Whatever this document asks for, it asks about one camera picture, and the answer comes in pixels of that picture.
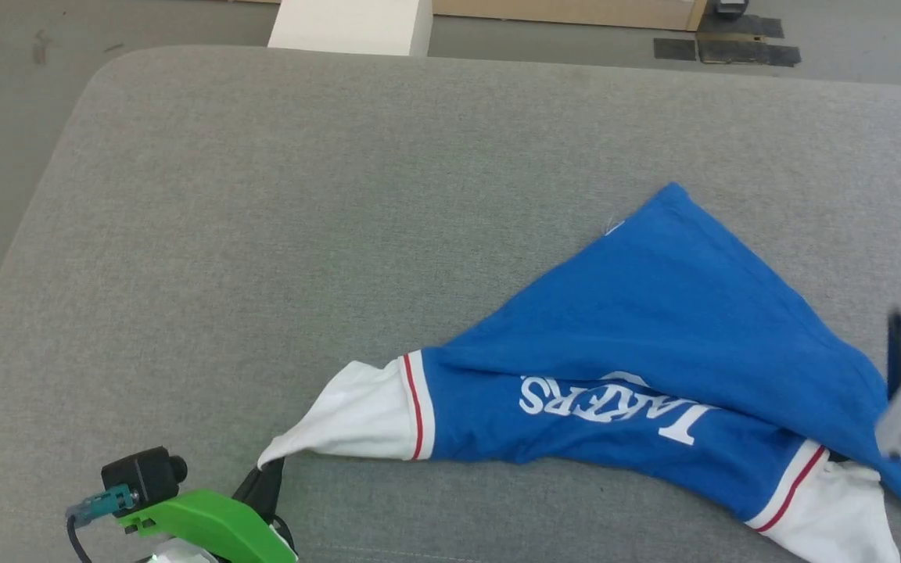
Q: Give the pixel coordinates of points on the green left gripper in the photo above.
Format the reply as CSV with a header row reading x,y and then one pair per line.
x,y
208,524

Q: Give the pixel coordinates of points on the blue and white jersey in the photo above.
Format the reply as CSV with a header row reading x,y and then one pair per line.
x,y
654,375

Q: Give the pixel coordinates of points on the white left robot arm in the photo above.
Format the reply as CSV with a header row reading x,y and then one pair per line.
x,y
181,554

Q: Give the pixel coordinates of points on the long black floor mat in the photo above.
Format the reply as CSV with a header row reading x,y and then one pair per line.
x,y
763,53

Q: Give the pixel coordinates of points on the small black floor mat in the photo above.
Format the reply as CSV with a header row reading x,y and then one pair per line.
x,y
744,26

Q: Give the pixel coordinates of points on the grey metal partition foot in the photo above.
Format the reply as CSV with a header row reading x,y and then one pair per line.
x,y
730,7

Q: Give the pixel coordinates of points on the white box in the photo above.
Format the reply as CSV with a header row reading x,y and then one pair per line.
x,y
349,27

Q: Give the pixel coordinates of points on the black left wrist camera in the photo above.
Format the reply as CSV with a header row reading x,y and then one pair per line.
x,y
141,473

